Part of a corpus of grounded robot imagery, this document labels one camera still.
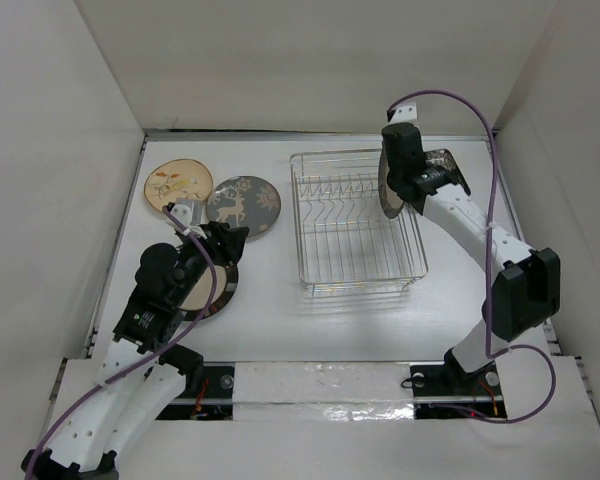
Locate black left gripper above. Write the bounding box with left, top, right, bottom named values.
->
left=172, top=219, right=247, bottom=304

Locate black square floral plate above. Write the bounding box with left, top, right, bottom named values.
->
left=424, top=149, right=471, bottom=196

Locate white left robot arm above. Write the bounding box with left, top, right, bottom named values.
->
left=21, top=222, right=249, bottom=479

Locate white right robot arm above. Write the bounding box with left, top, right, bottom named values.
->
left=379, top=122, right=561, bottom=393

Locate striped rim cream plate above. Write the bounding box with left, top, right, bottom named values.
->
left=181, top=265, right=239, bottom=322

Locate grey reindeer plate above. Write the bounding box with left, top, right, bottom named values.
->
left=206, top=175, right=282, bottom=238

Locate beige bird pattern plate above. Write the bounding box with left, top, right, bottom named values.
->
left=144, top=158, right=214, bottom=210

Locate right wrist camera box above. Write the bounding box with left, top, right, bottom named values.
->
left=387, top=102, right=418, bottom=125

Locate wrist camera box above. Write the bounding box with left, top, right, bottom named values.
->
left=167, top=198, right=204, bottom=227
left=387, top=102, right=418, bottom=125

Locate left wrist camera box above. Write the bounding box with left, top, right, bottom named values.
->
left=167, top=198, right=204, bottom=227

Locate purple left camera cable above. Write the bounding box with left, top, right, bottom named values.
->
left=27, top=205, right=219, bottom=479

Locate wire dish rack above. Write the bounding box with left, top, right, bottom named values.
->
left=290, top=148, right=428, bottom=297

